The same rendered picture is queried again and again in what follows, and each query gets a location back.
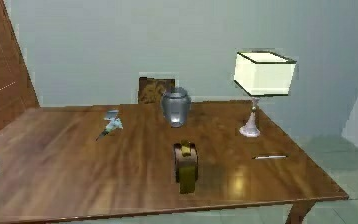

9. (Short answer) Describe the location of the grey metal vase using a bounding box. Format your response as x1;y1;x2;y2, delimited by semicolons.
161;87;192;128

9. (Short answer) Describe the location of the pale blue spray bottle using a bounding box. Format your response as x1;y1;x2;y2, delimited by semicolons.
95;109;124;142

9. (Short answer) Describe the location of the cream shade table lamp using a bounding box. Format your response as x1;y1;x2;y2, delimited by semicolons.
233;50;298;138

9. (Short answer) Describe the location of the thin white pen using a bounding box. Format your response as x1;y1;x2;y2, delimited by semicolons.
253;153;289;160

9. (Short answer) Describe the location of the brown wooden table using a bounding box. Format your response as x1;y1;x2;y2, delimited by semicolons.
0;100;350;224

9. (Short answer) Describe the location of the brown wooden door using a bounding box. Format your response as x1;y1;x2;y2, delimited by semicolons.
0;0;41;140

